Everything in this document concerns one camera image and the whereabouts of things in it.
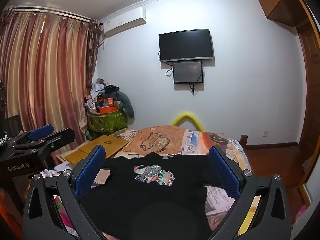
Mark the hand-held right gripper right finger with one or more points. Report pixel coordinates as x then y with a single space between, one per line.
223 173

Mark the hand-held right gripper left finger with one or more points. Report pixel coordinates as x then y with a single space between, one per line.
87 173

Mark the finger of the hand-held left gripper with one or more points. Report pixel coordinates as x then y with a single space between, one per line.
56 138
40 130

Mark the black printed t-shirt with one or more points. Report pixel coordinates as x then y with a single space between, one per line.
150 200

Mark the black chair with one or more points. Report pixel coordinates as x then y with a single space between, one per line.
13 125

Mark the bamboo lap table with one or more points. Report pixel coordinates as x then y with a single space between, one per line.
100 146

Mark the crumpled white paper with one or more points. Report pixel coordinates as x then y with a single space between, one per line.
50 173

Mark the striped pink curtain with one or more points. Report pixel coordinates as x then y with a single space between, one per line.
50 80

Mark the green patterned storage box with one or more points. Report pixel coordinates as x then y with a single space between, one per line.
107 123

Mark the orange flat box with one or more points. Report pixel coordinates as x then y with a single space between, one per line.
107 109

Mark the pile of clutter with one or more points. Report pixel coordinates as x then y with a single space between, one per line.
97 92

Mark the small red box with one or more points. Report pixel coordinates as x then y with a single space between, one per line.
110 102

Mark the yellow foam tube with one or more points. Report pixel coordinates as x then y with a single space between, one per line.
186 116

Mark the printed blanket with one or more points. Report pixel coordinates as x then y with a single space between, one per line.
160 140

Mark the grey plush toy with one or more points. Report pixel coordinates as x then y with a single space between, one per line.
126 102

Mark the wooden door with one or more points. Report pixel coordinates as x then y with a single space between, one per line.
308 80

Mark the white air conditioner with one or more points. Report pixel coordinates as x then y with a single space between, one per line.
125 22

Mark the wooden overhead cabinet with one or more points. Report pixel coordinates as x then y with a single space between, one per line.
277 0

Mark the wooden bed post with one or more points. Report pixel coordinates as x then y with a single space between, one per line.
243 141

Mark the white wall socket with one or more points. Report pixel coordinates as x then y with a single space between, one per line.
265 133

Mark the small black wall monitor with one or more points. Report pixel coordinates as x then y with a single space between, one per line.
188 72

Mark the white curtain rail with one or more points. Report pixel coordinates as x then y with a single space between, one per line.
50 12

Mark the black wall television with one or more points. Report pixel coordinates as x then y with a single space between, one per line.
186 45

